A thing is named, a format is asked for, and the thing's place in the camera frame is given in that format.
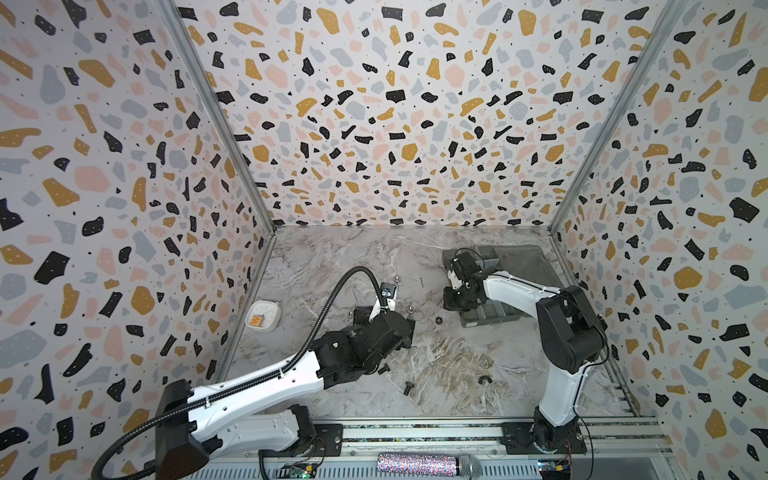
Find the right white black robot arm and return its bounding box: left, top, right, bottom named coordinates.
left=444, top=248, right=608, bottom=454

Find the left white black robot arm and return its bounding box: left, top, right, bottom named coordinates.
left=154, top=311, right=416, bottom=479

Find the grey compartment organizer box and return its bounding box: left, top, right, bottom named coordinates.
left=442, top=245, right=564, bottom=328

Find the white square container orange label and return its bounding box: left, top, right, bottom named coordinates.
left=245, top=300, right=281, bottom=332

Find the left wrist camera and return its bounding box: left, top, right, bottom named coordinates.
left=380, top=282, right=398, bottom=311

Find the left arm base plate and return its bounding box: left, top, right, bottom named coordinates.
left=287, top=423, right=344, bottom=458

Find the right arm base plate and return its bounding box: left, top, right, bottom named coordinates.
left=500, top=419, right=588, bottom=455

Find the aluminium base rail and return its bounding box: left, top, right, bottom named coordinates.
left=184, top=417, right=684, bottom=479

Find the black corrugated cable conduit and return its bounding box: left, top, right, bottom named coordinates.
left=89, top=266, right=385, bottom=480

